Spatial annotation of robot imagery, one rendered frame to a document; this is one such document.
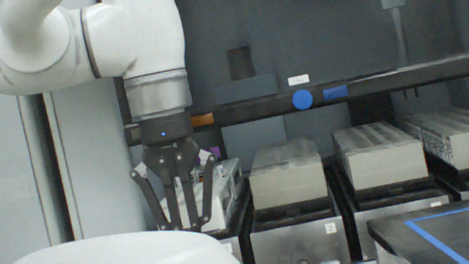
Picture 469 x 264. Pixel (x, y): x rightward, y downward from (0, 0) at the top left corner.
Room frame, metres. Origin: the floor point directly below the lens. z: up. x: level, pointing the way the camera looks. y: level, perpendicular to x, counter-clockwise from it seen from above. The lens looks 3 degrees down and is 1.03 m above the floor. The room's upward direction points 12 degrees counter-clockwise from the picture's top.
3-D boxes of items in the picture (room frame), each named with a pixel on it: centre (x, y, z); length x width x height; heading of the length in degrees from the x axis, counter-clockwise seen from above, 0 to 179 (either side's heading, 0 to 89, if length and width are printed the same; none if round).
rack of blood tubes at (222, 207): (1.56, 0.09, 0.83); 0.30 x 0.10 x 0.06; 177
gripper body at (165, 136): (1.36, 0.10, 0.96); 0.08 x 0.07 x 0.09; 86
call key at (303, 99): (1.42, -0.10, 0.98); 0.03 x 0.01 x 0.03; 87
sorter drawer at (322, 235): (1.69, -0.07, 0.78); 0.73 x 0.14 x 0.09; 177
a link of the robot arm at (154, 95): (1.36, 0.10, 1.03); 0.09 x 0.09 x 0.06
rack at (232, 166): (1.88, 0.07, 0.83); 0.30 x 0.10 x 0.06; 177
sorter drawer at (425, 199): (1.68, -0.22, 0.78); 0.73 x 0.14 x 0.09; 177
